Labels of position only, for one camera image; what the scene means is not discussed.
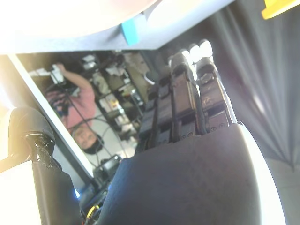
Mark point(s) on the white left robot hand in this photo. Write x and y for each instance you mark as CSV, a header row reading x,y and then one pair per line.
x,y
187,187

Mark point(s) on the large pink bowl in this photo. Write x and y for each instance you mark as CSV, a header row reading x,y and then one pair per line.
x,y
70,14

